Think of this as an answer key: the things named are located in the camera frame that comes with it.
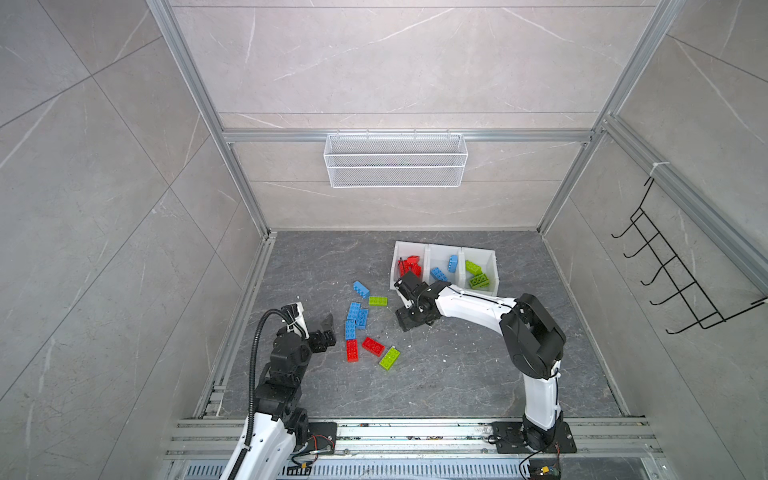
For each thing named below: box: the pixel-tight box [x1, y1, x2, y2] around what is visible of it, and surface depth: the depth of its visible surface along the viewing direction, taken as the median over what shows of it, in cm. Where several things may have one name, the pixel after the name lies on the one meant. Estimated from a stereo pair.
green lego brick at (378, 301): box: [368, 296, 389, 307], surface depth 100 cm
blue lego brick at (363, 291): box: [353, 280, 370, 299], surface depth 102 cm
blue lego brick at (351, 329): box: [345, 319, 357, 340], surface depth 92 cm
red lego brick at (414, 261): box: [407, 255, 423, 278], surface depth 109 cm
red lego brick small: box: [362, 337, 385, 357], surface depth 90 cm
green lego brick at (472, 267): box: [465, 260, 483, 276], surface depth 106 cm
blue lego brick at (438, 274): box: [430, 267, 449, 282], surface depth 106 cm
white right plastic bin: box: [461, 247, 499, 297], surface depth 103 cm
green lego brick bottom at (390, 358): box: [379, 347, 401, 371], surface depth 87 cm
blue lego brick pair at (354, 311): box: [347, 302, 361, 323], surface depth 97 cm
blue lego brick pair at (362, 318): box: [356, 308, 369, 329], surface depth 95 cm
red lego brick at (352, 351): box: [346, 339, 359, 363], surface depth 89 cm
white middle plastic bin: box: [424, 243, 466, 287], surface depth 106 cm
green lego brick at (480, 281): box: [469, 273, 490, 289], surface depth 103 cm
